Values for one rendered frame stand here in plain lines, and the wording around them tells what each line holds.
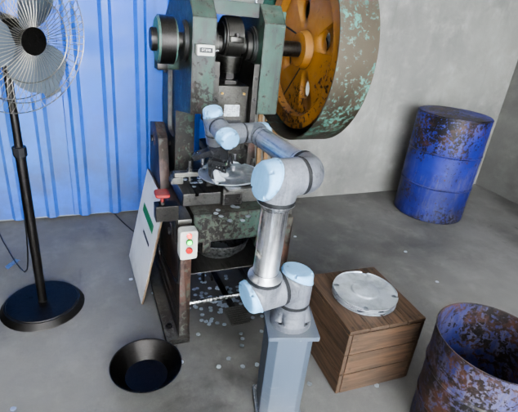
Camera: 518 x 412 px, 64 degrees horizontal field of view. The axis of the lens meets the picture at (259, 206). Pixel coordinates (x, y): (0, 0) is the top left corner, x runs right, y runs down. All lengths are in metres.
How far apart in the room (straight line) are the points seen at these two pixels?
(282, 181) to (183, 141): 1.06
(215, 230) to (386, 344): 0.89
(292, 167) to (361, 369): 1.08
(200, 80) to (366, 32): 0.67
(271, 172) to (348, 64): 0.69
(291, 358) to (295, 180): 0.71
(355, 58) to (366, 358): 1.23
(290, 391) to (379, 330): 0.45
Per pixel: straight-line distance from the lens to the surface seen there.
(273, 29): 1.84
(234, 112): 1.88
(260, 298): 1.36
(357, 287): 1.96
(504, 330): 2.01
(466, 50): 4.37
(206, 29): 1.74
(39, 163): 3.13
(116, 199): 3.20
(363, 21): 1.74
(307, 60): 1.99
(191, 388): 1.94
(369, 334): 1.84
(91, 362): 2.09
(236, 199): 1.92
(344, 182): 3.92
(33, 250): 2.24
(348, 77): 1.71
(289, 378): 1.68
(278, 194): 1.16
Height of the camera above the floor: 1.47
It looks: 25 degrees down
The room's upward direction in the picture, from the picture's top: 6 degrees clockwise
